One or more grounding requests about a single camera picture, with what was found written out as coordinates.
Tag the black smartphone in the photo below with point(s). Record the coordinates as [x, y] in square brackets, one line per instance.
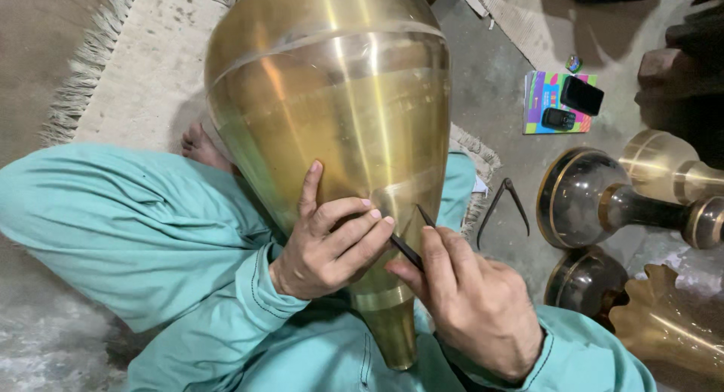
[581, 95]

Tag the beige fringed rug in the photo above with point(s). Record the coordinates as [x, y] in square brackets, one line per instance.
[147, 69]

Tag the person's leg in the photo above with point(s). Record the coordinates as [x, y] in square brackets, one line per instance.
[458, 188]
[124, 222]

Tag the brass vase with bands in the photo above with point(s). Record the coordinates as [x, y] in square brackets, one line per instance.
[662, 163]

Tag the brass scalloped vessel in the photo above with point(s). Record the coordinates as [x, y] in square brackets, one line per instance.
[667, 324]

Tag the black metal divider tool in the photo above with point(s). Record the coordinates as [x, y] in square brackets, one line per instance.
[408, 255]

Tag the dark tarnished goblet-shaped vessel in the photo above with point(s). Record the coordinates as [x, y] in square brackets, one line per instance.
[582, 200]

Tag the dark tarnished round vessel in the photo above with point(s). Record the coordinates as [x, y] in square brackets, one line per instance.
[582, 282]

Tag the small green round object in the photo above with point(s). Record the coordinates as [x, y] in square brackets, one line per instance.
[573, 63]

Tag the person's right hand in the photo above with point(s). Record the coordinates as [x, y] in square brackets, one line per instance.
[481, 313]

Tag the black keypad phone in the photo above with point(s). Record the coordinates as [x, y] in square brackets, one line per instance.
[558, 119]

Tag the white paper scrap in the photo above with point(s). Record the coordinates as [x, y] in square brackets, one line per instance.
[480, 185]

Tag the person's left hand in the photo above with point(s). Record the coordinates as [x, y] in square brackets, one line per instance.
[317, 256]

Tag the large brass vase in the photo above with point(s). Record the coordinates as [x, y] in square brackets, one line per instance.
[339, 98]

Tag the brown wooden block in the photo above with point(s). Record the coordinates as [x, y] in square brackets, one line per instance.
[662, 72]

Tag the dark metal caliper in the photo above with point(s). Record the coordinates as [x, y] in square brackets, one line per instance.
[512, 191]

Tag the colourful booklet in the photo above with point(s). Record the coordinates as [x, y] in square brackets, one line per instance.
[537, 98]

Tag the person's right leg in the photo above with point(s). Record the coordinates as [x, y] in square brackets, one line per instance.
[458, 188]

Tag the person's left leg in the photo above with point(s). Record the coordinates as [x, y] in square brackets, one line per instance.
[124, 222]

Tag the person's bare foot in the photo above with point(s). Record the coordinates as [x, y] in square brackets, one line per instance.
[203, 149]

